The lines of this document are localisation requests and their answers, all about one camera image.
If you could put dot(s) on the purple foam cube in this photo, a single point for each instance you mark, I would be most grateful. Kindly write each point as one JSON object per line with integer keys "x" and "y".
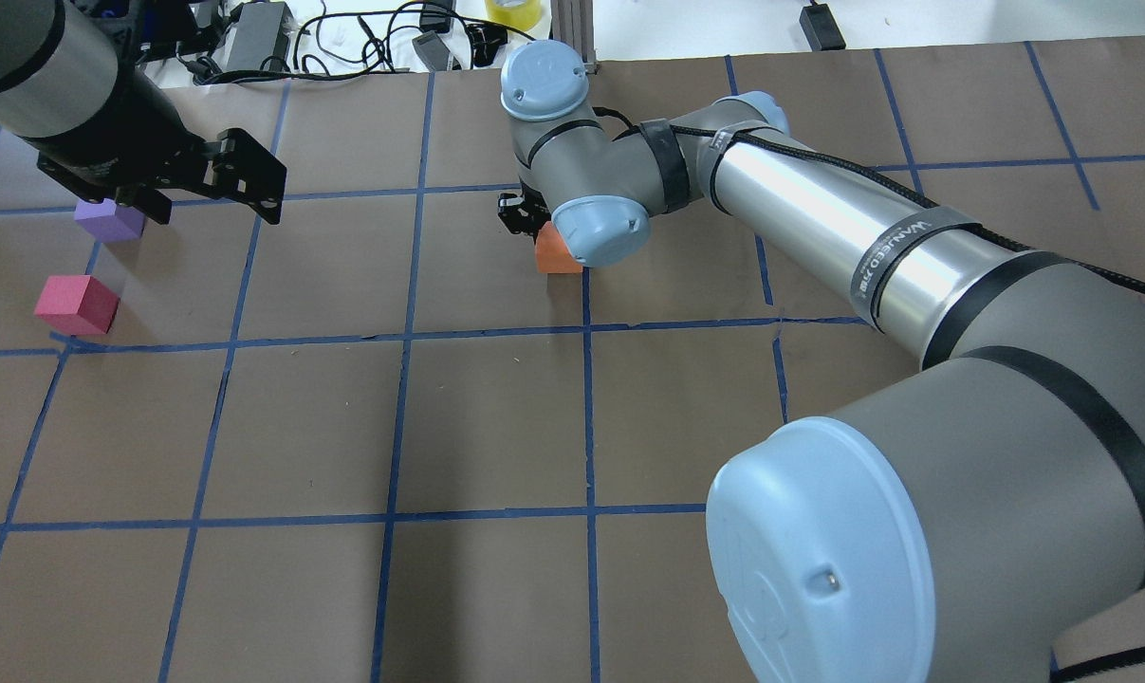
{"x": 108, "y": 222}

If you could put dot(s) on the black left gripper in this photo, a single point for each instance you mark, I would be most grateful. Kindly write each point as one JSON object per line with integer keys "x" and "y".
{"x": 117, "y": 133}

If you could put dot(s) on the yellow tape roll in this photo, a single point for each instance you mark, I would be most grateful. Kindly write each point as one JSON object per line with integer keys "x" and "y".
{"x": 522, "y": 15}

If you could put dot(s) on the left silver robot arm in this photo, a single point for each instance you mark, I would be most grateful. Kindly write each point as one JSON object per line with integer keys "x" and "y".
{"x": 56, "y": 69}

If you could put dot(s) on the orange foam cube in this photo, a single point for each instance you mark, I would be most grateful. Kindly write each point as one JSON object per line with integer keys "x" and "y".
{"x": 552, "y": 255}

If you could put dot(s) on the black power adapter brick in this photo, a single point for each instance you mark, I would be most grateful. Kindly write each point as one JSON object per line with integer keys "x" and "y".
{"x": 259, "y": 37}

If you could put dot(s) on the black remote device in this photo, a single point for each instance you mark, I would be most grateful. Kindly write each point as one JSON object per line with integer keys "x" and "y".
{"x": 820, "y": 27}

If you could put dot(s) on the pink foam cube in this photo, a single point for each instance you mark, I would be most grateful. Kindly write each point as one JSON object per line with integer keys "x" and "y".
{"x": 77, "y": 305}

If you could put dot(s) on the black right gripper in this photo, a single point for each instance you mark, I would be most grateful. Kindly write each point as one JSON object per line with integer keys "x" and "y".
{"x": 518, "y": 214}

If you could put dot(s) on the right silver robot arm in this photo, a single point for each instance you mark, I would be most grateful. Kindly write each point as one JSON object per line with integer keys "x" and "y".
{"x": 944, "y": 529}

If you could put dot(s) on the aluminium frame post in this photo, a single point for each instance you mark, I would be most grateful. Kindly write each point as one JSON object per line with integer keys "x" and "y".
{"x": 572, "y": 23}

